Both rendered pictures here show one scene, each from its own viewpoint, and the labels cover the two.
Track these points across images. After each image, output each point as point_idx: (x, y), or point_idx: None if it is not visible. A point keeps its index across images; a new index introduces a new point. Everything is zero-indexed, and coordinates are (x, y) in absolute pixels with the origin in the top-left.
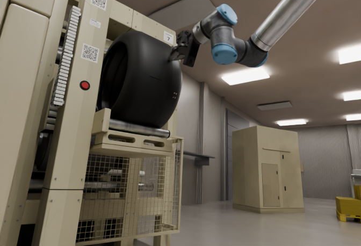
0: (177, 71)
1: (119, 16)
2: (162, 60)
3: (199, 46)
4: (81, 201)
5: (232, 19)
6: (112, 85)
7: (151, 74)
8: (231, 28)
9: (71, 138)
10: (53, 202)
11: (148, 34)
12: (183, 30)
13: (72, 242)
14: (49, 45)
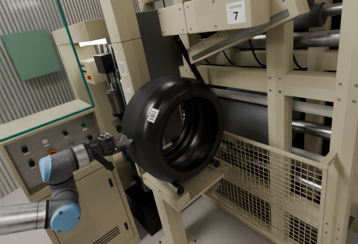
0: (138, 153)
1: (175, 26)
2: None
3: (96, 160)
4: (161, 198)
5: (42, 179)
6: (202, 100)
7: (128, 153)
8: (48, 185)
9: None
10: (153, 192)
11: (206, 30)
12: (96, 136)
13: (164, 213)
14: None
